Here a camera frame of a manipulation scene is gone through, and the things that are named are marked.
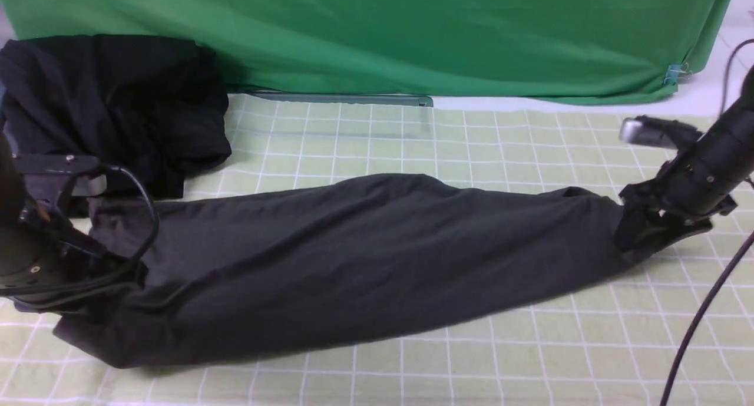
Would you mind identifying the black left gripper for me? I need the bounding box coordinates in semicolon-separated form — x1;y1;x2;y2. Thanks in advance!
2;196;118;303

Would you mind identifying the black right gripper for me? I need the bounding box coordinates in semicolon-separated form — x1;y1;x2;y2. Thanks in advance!
612;111;753;253

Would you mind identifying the gray long-sleeve shirt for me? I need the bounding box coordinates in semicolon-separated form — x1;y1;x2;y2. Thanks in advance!
53;173;694;369

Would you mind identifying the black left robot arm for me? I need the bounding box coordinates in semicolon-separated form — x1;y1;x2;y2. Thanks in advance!
1;138;106;309

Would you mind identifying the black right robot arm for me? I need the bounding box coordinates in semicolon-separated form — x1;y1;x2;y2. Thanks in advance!
614;73;753;252

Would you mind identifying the light green grid mat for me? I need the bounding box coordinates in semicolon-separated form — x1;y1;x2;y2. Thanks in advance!
2;95;752;405

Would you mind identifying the blue binder clip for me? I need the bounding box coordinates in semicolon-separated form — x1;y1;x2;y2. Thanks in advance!
663;62;694;86

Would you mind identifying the pile of black clothes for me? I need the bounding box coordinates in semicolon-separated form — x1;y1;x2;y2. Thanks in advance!
1;35;232;199

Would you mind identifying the green backdrop cloth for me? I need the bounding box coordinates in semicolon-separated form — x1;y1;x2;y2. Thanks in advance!
2;0;730;105

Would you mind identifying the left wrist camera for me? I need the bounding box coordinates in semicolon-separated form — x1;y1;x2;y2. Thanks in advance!
13;154;107;199

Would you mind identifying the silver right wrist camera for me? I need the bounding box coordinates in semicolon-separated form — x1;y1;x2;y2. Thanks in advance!
619;115;703;151

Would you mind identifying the black left camera cable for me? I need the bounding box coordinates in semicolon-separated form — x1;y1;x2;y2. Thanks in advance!
0;166;161;295

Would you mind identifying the black camera cable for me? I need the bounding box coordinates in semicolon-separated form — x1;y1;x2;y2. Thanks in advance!
0;166;161;295
659;38;754;406

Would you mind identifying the black right camera cable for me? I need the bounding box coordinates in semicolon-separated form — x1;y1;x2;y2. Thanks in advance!
659;38;754;406

